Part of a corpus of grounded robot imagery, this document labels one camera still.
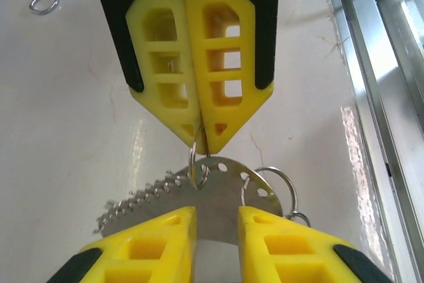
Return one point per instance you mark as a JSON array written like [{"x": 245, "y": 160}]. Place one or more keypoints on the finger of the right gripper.
[
  {"x": 248, "y": 31},
  {"x": 134, "y": 37}
]

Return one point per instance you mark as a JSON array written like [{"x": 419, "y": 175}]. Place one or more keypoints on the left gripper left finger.
[{"x": 139, "y": 256}]

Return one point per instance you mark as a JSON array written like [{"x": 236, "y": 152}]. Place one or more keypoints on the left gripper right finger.
[{"x": 298, "y": 256}]

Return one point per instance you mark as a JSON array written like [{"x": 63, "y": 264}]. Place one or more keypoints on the metal keyring holder with rings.
[{"x": 218, "y": 203}]

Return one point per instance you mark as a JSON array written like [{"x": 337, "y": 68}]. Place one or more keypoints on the aluminium mounting rail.
[{"x": 381, "y": 97}]

